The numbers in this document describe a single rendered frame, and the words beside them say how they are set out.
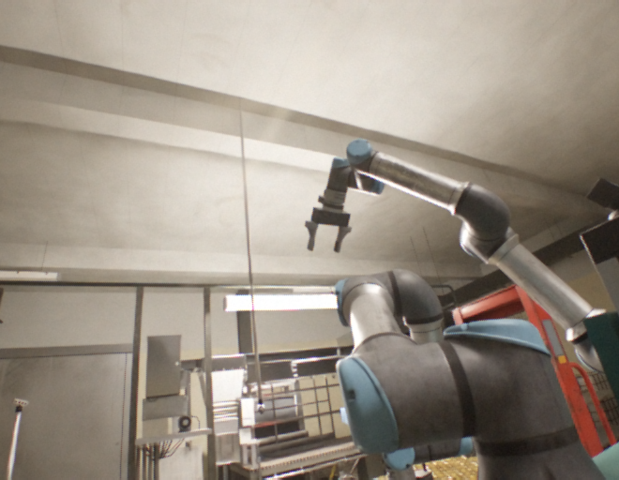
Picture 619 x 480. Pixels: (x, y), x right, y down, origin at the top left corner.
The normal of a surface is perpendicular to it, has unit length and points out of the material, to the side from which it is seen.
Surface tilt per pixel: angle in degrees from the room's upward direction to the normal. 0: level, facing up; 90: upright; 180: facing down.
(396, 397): 87
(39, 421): 90
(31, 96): 90
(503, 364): 84
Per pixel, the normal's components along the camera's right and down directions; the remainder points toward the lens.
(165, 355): 0.43, -0.44
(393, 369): -0.19, -0.82
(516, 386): -0.17, -0.33
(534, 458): -0.39, -0.36
